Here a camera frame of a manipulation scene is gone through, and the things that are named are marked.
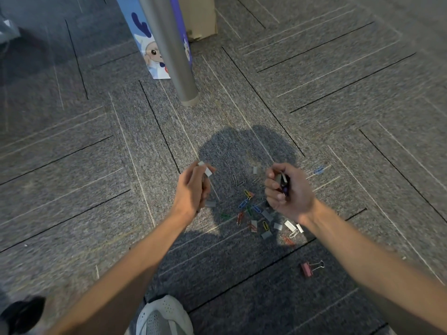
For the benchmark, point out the person's left hand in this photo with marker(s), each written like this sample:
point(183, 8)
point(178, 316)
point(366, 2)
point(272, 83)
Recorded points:
point(188, 193)

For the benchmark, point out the scattered group of silver staples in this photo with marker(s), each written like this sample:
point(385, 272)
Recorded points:
point(266, 235)

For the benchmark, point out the person's left forearm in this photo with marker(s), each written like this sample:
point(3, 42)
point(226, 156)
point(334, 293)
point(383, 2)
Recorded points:
point(122, 275)

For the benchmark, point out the grey metal pole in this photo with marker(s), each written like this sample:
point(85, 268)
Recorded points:
point(171, 48)

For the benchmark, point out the purple binder clip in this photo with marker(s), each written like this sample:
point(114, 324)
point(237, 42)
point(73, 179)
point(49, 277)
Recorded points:
point(285, 190)

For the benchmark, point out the black shoe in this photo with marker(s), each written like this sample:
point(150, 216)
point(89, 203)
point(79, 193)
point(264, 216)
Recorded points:
point(22, 315)

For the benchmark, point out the white furniture base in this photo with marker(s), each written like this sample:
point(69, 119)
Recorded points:
point(7, 31)

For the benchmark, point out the pink binder clip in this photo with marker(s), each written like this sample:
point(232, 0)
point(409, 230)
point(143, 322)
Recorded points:
point(306, 269)

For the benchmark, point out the person's right hand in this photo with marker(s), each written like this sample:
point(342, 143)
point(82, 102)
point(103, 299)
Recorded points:
point(296, 198)

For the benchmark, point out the white mesh shoe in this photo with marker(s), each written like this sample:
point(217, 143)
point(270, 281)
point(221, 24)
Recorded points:
point(164, 317)

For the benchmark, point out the brown cardboard box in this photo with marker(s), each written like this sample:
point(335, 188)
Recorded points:
point(199, 15)

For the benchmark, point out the blue cartoon paper bag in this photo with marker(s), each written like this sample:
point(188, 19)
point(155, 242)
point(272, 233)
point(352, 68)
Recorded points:
point(148, 41)

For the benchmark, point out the person's right thumb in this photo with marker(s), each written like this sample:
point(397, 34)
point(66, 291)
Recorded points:
point(281, 167)

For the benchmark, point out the person's right forearm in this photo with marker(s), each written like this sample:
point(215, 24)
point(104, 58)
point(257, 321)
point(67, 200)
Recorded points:
point(370, 272)

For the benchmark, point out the person's left fingers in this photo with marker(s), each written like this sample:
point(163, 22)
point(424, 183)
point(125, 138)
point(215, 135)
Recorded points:
point(202, 186)

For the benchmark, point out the black binder clip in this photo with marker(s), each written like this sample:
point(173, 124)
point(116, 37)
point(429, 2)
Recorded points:
point(283, 179)

